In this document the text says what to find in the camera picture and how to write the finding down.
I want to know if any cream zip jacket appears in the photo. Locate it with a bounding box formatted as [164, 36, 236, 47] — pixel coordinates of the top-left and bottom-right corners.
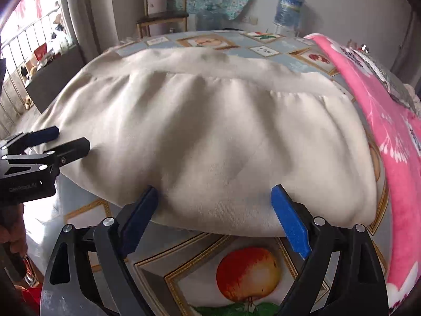
[31, 47, 379, 238]

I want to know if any wooden chair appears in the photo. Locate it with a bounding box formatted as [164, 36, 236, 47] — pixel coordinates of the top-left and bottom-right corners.
[136, 0, 191, 38]

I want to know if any dark board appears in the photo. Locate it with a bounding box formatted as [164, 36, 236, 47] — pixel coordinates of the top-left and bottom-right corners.
[24, 44, 86, 114]

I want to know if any blue water bottle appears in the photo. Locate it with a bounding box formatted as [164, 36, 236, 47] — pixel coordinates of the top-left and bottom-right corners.
[274, 0, 305, 28]

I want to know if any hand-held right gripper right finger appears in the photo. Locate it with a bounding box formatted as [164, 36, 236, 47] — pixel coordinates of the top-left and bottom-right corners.
[270, 184, 389, 316]

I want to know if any grey curtain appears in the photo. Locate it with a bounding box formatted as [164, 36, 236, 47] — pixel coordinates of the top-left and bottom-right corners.
[59, 0, 119, 53]

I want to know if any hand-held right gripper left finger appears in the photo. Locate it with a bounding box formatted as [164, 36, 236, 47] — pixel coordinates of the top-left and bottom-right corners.
[39, 186, 160, 316]

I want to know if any pale tall container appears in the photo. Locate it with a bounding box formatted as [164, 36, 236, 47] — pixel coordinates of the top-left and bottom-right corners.
[143, 0, 168, 35]

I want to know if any fruit print tablecloth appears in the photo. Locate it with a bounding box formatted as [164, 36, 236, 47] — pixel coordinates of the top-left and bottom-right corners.
[56, 29, 393, 316]

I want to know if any pink floral blanket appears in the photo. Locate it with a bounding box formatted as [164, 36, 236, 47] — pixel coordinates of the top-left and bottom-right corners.
[304, 33, 421, 316]

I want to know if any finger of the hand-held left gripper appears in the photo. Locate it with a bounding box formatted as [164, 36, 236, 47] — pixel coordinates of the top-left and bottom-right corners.
[43, 137, 91, 169]
[0, 126, 60, 154]

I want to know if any silver sequin cushion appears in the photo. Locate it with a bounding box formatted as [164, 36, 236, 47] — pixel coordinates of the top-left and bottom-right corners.
[362, 51, 418, 107]

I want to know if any empty clear water jug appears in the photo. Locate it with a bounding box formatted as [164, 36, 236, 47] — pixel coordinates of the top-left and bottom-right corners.
[197, 5, 227, 32]

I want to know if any white lace cloth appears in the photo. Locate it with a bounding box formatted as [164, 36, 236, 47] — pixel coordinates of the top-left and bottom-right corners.
[357, 48, 392, 84]

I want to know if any white water dispenser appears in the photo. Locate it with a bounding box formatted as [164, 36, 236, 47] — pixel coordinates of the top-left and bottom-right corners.
[273, 26, 300, 37]

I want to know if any person's left hand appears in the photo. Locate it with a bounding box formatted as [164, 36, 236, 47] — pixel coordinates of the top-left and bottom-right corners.
[0, 202, 28, 260]

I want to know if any metal window railing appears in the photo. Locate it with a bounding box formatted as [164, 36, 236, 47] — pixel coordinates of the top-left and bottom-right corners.
[0, 3, 78, 132]

